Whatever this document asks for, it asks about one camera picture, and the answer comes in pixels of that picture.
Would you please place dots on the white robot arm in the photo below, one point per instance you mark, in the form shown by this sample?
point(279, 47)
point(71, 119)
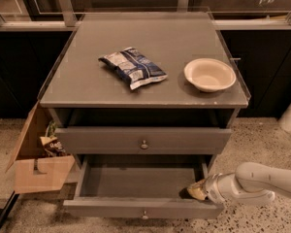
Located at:
point(252, 179)

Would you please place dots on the metal window frame rail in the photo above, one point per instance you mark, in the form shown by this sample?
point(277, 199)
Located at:
point(227, 14)

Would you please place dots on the black metal floor stand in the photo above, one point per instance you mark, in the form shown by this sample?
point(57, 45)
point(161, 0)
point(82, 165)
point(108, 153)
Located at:
point(4, 212)

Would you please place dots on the open cardboard box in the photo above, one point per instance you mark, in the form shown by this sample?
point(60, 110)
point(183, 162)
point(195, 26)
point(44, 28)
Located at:
point(34, 170)

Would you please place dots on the blue white chip bag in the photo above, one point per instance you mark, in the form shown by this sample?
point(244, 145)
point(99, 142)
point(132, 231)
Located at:
point(134, 68)

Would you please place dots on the snack packets in box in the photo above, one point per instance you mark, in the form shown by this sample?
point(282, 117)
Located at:
point(51, 145)

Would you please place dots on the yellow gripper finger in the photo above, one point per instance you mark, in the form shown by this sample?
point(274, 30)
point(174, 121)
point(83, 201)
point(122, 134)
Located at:
point(196, 190)

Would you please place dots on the white bowl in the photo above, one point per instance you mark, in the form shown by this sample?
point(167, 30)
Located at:
point(209, 75)

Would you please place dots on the grey drawer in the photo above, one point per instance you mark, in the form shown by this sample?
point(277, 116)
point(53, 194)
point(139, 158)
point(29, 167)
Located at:
point(140, 186)
point(143, 140)

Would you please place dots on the grey top drawer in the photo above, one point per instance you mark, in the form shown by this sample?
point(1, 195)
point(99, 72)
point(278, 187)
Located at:
point(143, 140)

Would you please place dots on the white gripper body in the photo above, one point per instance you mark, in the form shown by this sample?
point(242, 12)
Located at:
point(213, 186)

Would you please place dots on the grey drawer cabinet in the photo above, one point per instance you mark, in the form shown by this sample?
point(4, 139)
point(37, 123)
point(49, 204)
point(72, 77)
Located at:
point(84, 92)

